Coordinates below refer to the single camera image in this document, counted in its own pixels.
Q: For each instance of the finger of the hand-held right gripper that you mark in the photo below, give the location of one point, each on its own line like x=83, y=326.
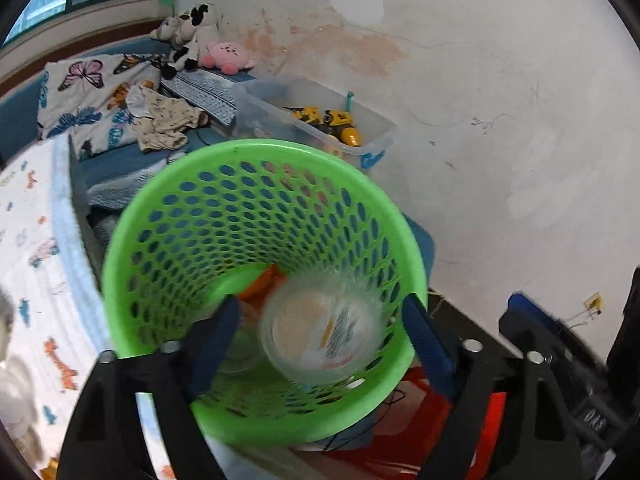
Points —
x=530, y=325

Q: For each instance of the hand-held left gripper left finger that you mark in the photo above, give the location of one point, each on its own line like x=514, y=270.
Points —
x=215, y=345

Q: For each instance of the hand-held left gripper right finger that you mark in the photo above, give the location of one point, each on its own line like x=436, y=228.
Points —
x=430, y=345

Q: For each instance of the clear round plastic container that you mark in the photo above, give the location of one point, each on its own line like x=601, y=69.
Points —
x=310, y=330

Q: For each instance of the green plastic mesh basket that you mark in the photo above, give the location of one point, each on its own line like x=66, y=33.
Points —
x=150, y=240

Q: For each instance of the red plastic bag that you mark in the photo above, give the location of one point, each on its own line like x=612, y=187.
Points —
x=260, y=285

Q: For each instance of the red plastic stool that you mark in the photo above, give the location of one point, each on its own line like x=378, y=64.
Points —
x=415, y=425

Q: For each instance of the grey patterned cloth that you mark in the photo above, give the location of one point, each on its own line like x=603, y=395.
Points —
x=120, y=185

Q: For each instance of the vehicle print bed sheet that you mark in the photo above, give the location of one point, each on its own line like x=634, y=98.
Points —
x=30, y=260

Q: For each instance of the white fluffy object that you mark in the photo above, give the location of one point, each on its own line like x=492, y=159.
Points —
x=15, y=385

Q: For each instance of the beige patterned clothing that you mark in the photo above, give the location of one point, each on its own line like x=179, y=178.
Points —
x=165, y=120

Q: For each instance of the yellow toy truck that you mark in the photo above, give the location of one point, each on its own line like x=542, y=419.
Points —
x=340, y=122

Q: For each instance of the blue white patterned folded cloth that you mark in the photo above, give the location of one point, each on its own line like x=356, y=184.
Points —
x=210, y=92

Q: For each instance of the clear plastic storage box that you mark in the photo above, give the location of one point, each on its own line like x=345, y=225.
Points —
x=280, y=100

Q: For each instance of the teal toy stick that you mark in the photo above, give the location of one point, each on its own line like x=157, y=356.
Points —
x=349, y=102

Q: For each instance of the butterfly print pillow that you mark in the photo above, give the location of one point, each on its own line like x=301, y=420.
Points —
x=80, y=90

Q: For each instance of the pink plush toy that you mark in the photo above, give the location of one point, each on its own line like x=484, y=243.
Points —
x=227, y=55

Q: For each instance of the black and white cow plush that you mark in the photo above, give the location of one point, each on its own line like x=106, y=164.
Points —
x=195, y=25

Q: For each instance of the grey plush toy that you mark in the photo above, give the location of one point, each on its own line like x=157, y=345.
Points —
x=167, y=27

